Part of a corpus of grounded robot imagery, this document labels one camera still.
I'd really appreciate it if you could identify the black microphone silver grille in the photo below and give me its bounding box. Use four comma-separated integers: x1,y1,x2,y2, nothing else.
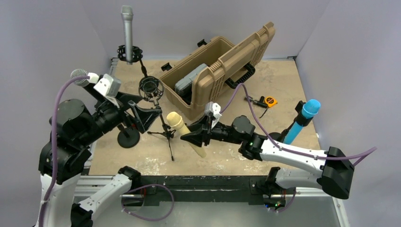
70,69,105,103

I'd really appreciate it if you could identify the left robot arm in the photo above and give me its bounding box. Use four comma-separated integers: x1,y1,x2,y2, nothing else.
36,91,162,227

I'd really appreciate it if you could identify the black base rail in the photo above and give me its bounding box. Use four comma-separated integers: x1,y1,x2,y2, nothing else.
127,175,295,206

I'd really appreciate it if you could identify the black tripod shock mount stand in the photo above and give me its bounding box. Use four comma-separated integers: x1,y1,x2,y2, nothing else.
139,76,176,161

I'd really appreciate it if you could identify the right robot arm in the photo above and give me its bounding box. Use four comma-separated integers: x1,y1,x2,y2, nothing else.
181,115,355,200

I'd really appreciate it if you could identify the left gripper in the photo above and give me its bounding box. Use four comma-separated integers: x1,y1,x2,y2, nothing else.
79,89,161,144

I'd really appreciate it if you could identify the blue microphone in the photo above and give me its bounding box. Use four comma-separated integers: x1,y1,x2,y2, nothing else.
283,99,321,144

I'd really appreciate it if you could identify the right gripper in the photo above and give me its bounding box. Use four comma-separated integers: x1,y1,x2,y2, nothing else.
181,113,243,146

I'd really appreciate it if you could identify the right round base stand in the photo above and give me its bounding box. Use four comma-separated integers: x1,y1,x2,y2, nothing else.
269,101,305,142

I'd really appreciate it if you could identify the black round base stand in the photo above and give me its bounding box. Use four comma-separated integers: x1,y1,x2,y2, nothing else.
117,124,140,148

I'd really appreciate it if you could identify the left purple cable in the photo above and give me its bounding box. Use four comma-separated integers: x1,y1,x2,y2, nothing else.
37,75,91,227

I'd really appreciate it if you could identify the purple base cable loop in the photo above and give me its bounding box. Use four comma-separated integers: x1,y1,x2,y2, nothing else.
121,183,175,222

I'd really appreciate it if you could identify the orange tape measure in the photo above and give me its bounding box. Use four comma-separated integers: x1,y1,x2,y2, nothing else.
264,96,278,108

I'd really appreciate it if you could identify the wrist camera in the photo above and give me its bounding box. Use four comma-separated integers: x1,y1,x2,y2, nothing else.
87,72,122,100
204,102,222,129

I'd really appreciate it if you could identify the grey foam insert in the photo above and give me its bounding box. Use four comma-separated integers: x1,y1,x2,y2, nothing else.
174,63,207,96

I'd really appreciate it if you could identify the cream microphone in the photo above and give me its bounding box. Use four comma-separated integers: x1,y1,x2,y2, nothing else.
166,112,207,158

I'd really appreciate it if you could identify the black silver adapter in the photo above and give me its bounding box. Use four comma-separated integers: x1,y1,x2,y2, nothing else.
244,96,268,108

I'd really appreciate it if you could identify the tan hard case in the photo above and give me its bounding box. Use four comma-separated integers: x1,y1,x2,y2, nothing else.
160,22,275,120

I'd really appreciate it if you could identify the rear shock mount stand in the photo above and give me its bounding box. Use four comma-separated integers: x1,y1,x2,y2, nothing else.
117,45,155,82

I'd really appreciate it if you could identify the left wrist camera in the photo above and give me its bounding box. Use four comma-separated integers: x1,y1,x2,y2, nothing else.
87,72,122,100

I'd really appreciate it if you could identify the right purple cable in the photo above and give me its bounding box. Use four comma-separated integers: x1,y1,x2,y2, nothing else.
219,83,378,166

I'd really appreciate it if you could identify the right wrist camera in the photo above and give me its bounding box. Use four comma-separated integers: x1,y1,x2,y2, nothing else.
204,102,222,129

